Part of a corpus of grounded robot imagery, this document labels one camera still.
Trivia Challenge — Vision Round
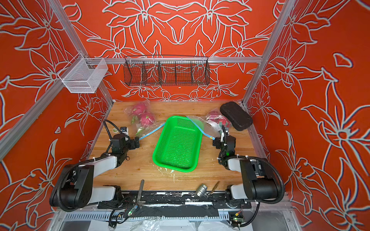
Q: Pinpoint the pink dragon fruit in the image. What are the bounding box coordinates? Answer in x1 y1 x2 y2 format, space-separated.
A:
132 102 148 116
206 111 230 128
138 112 156 128

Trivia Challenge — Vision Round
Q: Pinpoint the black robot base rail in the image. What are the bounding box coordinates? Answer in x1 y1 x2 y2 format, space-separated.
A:
115 191 252 220

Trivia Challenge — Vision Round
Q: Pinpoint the clear zip bag blue seal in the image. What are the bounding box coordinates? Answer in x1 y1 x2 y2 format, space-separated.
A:
124 100 165 140

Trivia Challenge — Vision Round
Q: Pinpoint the black wire wall basket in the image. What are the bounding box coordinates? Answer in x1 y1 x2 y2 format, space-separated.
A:
123 55 211 87

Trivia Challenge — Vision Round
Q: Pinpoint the silver metal cylinder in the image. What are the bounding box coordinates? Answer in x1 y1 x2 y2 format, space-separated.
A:
196 183 208 197

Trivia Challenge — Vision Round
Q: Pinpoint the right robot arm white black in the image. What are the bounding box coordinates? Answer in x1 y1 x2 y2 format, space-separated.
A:
213 134 285 204

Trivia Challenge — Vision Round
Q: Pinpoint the black oval foam pad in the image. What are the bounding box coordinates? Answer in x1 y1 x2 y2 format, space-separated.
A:
220 102 253 131

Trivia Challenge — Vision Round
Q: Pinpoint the green plastic perforated basket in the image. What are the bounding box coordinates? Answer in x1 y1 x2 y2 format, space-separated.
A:
152 116 204 173

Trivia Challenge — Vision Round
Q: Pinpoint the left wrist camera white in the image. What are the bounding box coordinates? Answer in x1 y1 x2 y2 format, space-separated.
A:
120 127 128 135

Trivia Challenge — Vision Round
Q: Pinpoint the white mesh wall basket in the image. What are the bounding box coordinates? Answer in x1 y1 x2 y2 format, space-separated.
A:
56 53 108 93

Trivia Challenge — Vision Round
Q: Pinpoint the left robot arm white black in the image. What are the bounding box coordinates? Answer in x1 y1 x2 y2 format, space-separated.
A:
49 119 140 212

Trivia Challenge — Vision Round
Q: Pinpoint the brass rod tool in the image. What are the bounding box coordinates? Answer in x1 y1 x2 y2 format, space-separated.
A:
209 181 220 194

